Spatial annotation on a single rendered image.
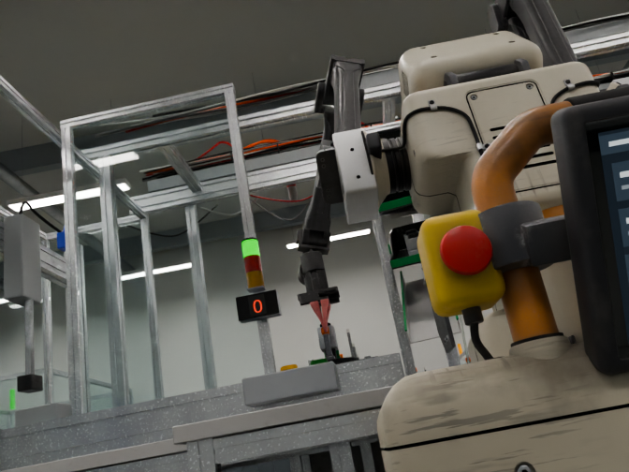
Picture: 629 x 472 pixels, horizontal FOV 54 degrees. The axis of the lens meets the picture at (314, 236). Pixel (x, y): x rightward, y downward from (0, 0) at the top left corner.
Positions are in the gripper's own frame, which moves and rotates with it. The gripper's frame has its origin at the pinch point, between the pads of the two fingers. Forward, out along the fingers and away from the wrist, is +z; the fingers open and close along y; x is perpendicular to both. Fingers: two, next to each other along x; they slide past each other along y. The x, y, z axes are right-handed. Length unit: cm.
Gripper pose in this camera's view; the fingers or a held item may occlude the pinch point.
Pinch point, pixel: (325, 329)
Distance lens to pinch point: 152.8
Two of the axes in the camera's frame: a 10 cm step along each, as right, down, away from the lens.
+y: -9.8, 2.1, 0.4
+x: -1.1, -3.4, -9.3
